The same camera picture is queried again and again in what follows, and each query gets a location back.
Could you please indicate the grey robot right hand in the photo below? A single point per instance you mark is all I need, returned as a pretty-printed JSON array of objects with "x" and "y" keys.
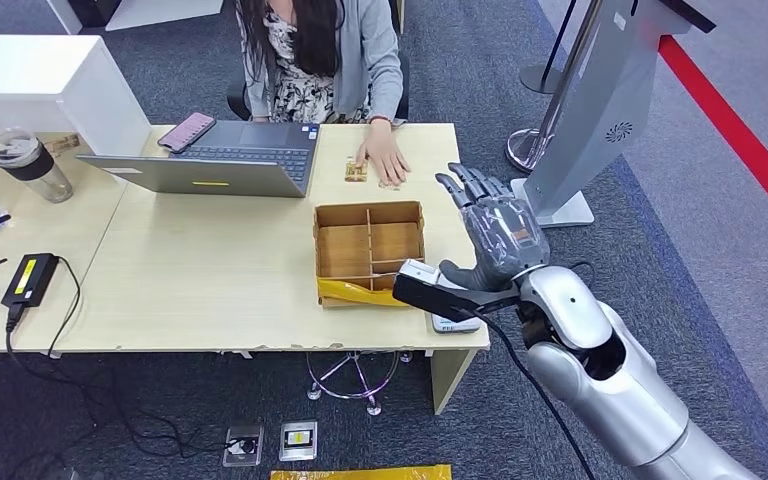
[{"x": 506, "y": 232}]

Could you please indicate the person's left hand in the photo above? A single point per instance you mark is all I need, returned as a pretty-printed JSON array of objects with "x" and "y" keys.
[{"x": 384, "y": 152}]

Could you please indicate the divided cardboard box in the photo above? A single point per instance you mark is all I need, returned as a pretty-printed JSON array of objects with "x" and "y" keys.
[{"x": 341, "y": 252}]

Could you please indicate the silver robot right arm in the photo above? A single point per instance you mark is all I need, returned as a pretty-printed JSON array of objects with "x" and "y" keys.
[{"x": 609, "y": 397}]

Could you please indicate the person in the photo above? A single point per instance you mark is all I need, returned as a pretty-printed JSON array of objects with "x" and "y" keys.
[{"x": 374, "y": 53}]

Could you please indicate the grey card reader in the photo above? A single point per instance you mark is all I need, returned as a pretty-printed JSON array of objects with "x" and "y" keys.
[{"x": 453, "y": 326}]

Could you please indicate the yellow plastic strip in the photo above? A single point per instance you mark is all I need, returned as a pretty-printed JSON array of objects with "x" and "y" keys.
[{"x": 357, "y": 295}]

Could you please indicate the pale wooden desk leg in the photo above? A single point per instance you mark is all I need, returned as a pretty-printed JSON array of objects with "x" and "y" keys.
[{"x": 449, "y": 381}]

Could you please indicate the grey laptop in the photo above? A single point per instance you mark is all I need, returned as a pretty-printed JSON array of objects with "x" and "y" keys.
[{"x": 222, "y": 175}]

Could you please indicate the grey kiosk stand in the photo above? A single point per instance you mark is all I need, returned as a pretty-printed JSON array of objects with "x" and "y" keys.
[{"x": 602, "y": 86}]

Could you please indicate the smartphone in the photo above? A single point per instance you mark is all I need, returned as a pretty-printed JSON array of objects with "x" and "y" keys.
[{"x": 185, "y": 132}]

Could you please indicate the chrome stool base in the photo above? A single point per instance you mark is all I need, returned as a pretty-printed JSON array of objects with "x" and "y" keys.
[{"x": 374, "y": 405}]

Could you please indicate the white furniture unit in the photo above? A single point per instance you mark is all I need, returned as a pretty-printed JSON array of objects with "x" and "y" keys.
[{"x": 159, "y": 10}]

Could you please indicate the yellow plastic bag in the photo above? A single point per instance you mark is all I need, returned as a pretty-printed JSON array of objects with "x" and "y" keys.
[{"x": 357, "y": 474}]

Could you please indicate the floor socket with yellow label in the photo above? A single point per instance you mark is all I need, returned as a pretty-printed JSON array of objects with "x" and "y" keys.
[{"x": 298, "y": 440}]

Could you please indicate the small brown packet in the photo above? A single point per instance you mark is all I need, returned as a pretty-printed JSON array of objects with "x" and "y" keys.
[{"x": 64, "y": 143}]

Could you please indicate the open floor socket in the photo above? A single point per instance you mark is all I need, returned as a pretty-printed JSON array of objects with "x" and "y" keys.
[{"x": 243, "y": 446}]

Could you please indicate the clear tumbler with lid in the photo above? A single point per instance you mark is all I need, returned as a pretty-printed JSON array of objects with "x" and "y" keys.
[{"x": 29, "y": 166}]

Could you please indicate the black power adapter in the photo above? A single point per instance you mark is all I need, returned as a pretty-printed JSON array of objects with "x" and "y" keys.
[{"x": 29, "y": 279}]

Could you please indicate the chrome stanchion post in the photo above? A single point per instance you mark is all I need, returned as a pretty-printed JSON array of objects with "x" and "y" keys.
[{"x": 524, "y": 149}]

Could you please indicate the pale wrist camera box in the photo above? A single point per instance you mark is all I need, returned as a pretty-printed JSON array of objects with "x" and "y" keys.
[{"x": 417, "y": 272}]

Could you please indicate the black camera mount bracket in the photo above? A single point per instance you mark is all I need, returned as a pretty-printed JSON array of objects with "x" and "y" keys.
[{"x": 437, "y": 301}]

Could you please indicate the black stanchion post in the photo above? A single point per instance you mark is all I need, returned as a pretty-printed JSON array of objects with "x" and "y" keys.
[{"x": 540, "y": 79}]

